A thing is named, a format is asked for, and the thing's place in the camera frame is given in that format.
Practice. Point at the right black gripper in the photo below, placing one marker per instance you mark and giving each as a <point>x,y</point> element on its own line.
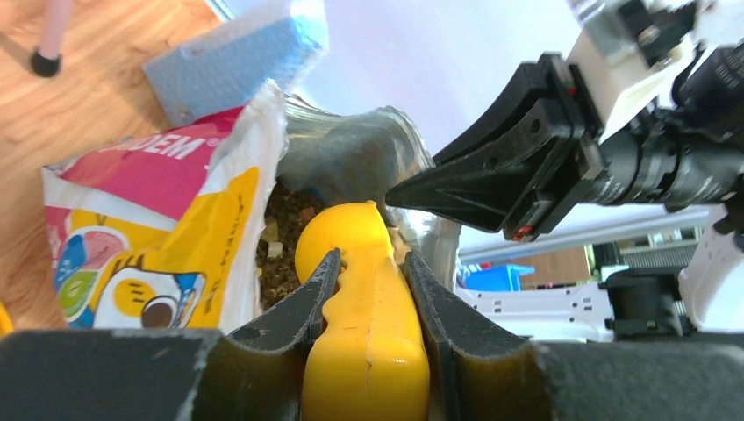
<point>540,149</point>

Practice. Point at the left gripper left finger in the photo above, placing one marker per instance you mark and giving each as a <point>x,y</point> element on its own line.
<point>253,373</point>

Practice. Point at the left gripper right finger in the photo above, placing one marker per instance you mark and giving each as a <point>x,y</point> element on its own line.
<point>480,371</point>

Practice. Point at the yellow plastic scoop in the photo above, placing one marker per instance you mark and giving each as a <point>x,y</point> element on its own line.
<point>370,361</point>

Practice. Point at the pet food bag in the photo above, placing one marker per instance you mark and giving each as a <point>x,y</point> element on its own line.
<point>163,231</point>

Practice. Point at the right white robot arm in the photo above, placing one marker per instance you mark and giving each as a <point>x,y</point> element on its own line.
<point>700,295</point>

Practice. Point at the pet food kibble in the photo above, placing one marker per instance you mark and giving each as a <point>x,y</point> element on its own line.
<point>287,214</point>

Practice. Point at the yellow double pet feeder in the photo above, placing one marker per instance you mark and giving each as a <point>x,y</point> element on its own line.
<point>6,324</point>

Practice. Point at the pink music stand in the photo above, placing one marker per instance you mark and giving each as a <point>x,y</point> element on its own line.
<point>45,61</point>

